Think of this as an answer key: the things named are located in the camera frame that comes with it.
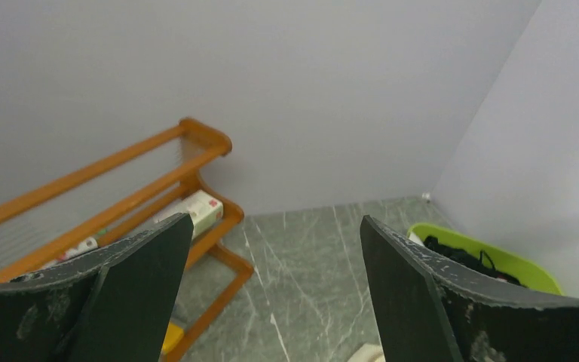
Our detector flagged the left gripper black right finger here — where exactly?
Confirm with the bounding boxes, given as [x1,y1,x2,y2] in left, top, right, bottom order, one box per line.
[360,216,579,361]

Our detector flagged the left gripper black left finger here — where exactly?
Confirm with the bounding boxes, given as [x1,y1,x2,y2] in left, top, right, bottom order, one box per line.
[0,213,194,361]

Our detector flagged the marker pen pack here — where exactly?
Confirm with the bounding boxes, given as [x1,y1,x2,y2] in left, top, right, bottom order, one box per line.
[41,229,107,270]

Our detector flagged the white plastic clip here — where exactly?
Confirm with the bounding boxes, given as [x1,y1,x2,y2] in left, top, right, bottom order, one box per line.
[348,343,385,362]

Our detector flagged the black clothes pile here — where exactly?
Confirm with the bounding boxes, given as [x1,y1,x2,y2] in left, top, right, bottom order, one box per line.
[423,236,525,287]

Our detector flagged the green plastic basket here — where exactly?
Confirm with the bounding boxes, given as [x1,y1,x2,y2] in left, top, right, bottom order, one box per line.
[406,222,564,296]

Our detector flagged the white red-marked box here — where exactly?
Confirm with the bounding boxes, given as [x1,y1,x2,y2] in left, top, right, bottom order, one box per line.
[152,190,223,239]

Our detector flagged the orange wooden shelf rack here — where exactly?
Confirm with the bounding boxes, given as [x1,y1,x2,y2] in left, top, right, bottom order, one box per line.
[0,118,254,361]

